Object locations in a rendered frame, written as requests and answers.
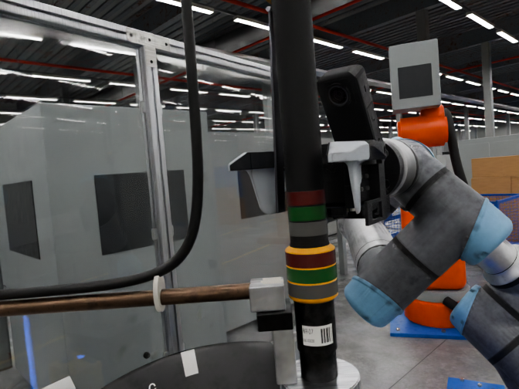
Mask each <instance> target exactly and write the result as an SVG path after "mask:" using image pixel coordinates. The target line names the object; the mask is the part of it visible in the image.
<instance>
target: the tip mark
mask: <svg viewBox="0 0 519 389"><path fill-rule="evenodd" d="M181 358H182V362H183V366H184V370H185V376H186V377H187V376H190V375H193V374H197V373H198V367H197V362H196V358H195V350H194V349H193V350H188V351H185V352H181Z"/></svg>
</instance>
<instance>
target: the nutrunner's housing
mask: <svg viewBox="0 0 519 389"><path fill-rule="evenodd" d="M293 302H294V312H295V323H296V332H297V349H298V350H299V351H300V369H301V377H302V378H303V379H304V380H306V381H308V382H311V383H315V384H323V383H327V382H331V381H333V380H334V379H335V378H336V377H337V376H338V367H337V356H336V349H337V348H338V343H337V332H336V322H335V311H334V300H331V301H328V302H326V303H314V304H308V303H298V302H295V301H293Z"/></svg>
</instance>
